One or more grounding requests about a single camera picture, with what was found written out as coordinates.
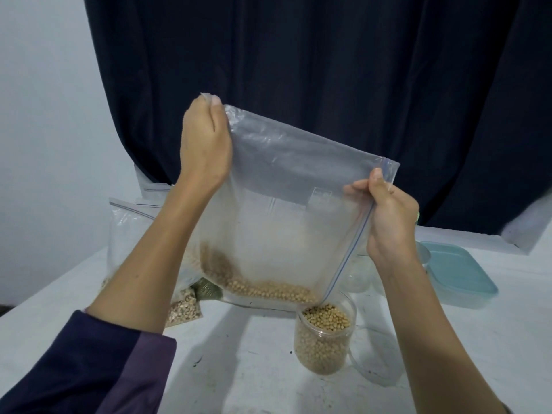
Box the person's left hand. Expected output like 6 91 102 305
179 93 234 199

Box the person's right hand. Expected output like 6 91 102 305
345 168 421 271

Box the clear zip bag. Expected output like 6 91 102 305
133 166 174 208

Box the clear bag with soybeans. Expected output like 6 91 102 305
191 93 400 311

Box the zip bag of grains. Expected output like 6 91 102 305
103 198 204 328

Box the clear round lid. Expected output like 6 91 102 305
349 323 407 386

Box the pile of yellow soybeans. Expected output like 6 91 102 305
200 244 353 374

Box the person's right forearm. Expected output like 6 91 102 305
375 252 510 414

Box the person's left forearm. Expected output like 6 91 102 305
0 181 217 414

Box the teal lidded plastic container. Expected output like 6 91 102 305
423 242 500 309

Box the dark navy curtain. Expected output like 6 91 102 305
83 0 552 236

